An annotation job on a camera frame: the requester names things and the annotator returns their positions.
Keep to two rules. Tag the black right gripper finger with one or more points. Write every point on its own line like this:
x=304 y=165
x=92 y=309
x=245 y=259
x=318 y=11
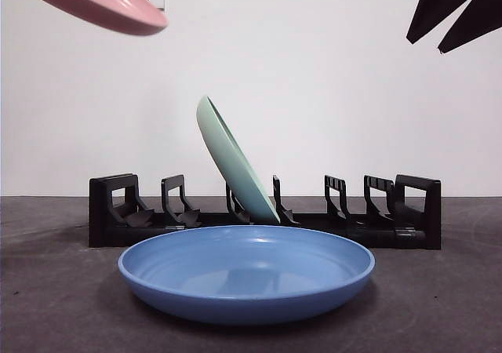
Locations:
x=439 y=4
x=478 y=23

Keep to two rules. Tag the green plate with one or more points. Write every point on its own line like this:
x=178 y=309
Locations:
x=231 y=161

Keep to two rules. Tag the pink plate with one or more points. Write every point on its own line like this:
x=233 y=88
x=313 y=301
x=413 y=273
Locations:
x=110 y=4

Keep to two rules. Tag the blue plate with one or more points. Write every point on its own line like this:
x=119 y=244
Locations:
x=247 y=282

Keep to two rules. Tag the black dish rack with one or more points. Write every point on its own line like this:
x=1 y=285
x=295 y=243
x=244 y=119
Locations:
x=102 y=219

